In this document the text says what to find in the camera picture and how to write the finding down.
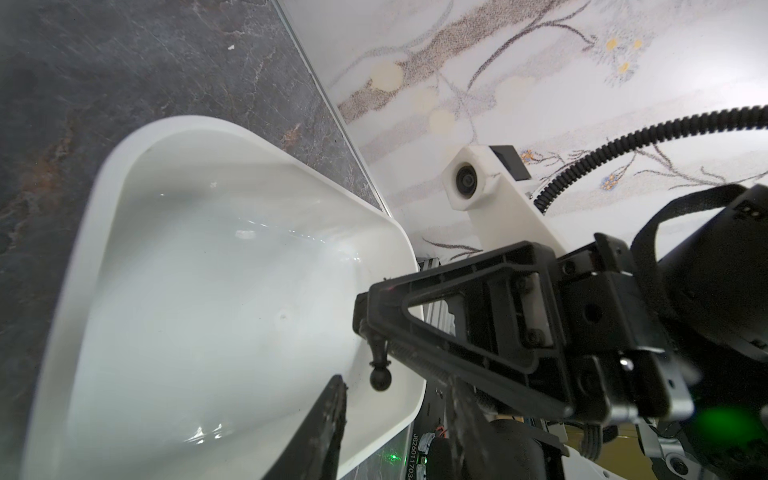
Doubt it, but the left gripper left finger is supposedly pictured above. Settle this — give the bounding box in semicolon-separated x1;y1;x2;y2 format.
263;375;347;480

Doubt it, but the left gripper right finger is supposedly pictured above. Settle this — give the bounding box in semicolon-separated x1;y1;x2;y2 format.
446;377;522;479

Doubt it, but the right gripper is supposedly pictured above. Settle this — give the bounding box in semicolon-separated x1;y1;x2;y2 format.
352;233;695;423

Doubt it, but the white plastic tray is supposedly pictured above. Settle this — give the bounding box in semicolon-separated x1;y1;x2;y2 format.
21;116;425;479

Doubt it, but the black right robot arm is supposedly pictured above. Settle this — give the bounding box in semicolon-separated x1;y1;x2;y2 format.
352;184;767;479

